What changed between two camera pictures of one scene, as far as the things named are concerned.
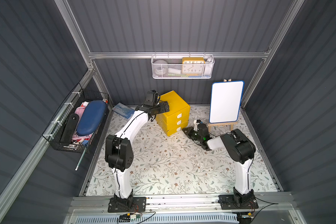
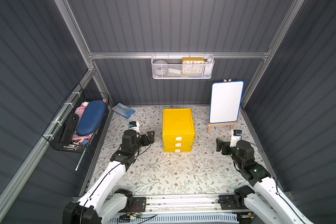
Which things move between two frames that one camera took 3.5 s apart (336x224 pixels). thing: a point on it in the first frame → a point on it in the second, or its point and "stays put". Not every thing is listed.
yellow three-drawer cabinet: (177, 118) → (178, 132)
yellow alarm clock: (192, 66) stays put
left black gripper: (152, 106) → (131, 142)
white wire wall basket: (182, 66) stays put
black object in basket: (69, 129) stays put
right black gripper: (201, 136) → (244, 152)
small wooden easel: (209, 125) stays put
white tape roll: (160, 68) stays put
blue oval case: (91, 117) stays put
